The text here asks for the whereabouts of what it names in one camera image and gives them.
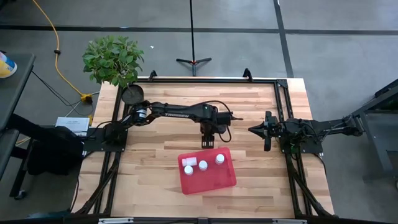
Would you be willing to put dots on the white cardboard box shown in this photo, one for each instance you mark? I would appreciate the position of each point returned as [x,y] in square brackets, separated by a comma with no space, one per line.
[71,124]

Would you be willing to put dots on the silver metal bracket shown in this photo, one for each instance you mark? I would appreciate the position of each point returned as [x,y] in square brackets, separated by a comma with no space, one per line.
[115,220]
[289,221]

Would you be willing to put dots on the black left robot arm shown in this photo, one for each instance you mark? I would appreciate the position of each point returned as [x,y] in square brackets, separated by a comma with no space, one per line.
[180,112]

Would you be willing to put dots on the red plastic basket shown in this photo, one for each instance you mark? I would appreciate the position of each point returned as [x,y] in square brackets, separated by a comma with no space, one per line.
[214,180]

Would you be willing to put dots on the black tripod stand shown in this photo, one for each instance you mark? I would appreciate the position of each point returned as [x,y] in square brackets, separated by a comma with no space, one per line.
[193,61]

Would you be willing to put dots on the black bag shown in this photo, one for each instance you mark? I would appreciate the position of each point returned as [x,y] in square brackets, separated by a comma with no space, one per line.
[53,157]

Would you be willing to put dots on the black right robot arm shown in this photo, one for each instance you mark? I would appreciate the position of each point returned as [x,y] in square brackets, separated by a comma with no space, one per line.
[329,127]

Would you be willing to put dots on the black metal table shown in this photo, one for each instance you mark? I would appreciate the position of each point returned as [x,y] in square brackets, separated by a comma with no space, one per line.
[382,146]

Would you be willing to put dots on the green potted plant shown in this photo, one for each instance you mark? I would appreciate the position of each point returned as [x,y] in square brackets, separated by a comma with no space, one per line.
[112,59]

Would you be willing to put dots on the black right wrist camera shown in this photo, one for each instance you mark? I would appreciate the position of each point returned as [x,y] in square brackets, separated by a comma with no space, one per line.
[270,117]

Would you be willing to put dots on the black aluminium table frame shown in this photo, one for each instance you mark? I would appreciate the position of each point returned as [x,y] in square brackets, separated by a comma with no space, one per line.
[217,81]

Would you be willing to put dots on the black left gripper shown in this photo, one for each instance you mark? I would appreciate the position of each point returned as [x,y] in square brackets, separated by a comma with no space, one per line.
[208,129]

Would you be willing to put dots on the black desk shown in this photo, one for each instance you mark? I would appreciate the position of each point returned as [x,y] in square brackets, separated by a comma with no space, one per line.
[17,93]

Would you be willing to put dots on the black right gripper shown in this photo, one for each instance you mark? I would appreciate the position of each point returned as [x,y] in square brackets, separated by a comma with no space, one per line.
[275,130]

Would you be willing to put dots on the yellow blue white container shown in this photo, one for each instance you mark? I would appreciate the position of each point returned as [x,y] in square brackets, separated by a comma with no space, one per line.
[6,66]

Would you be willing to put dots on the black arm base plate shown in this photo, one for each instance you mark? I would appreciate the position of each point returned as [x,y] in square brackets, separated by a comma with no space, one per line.
[311,150]
[93,145]

